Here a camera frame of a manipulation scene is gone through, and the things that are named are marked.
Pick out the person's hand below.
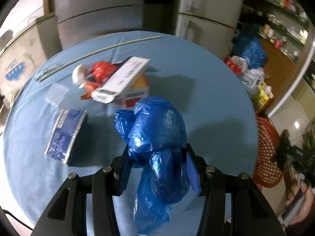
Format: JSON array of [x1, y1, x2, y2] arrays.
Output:
[[286, 173, 314, 228]]

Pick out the blue tablecloth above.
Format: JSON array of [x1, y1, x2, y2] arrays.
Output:
[[3, 31, 258, 225]]

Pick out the red orange white carton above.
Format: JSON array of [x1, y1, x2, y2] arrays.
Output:
[[117, 74, 149, 109]]

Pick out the white long medicine box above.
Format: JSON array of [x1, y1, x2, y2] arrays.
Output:
[[91, 56, 150, 104]]

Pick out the white tissue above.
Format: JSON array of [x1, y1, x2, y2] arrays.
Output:
[[71, 64, 88, 86]]

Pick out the wooden shelf cabinet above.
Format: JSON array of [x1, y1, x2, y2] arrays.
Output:
[[238, 0, 314, 113]]

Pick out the white plastic bags pile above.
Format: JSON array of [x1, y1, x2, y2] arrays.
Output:
[[225, 56, 265, 91]]

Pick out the blue silver toothpaste box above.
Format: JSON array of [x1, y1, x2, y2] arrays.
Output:
[[44, 109, 88, 164]]

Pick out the grey refrigerator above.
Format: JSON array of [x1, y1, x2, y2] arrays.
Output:
[[54, 0, 144, 49]]

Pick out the blue plastic bag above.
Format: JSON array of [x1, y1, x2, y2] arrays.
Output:
[[114, 96, 190, 235]]

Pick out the orange wrapper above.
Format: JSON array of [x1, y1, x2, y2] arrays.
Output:
[[79, 82, 101, 100]]

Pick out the large blue bag on floor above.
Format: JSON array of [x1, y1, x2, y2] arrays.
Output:
[[232, 34, 268, 69]]

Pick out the long grey rod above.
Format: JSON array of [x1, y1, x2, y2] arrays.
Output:
[[36, 36, 162, 82]]

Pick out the eyeglasses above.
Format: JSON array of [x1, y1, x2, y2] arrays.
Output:
[[38, 63, 61, 77]]

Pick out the silver two-door refrigerator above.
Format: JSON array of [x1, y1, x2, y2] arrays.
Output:
[[175, 0, 244, 60]]

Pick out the clear plastic zip bag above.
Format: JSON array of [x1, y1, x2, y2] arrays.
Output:
[[44, 83, 69, 108]]

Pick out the red plastic bag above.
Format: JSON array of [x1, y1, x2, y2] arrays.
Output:
[[90, 61, 118, 84]]

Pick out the red mesh trash basket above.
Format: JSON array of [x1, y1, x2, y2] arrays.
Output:
[[253, 116, 283, 188]]

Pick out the white chest freezer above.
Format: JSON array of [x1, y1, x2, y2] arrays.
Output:
[[1, 13, 62, 100]]

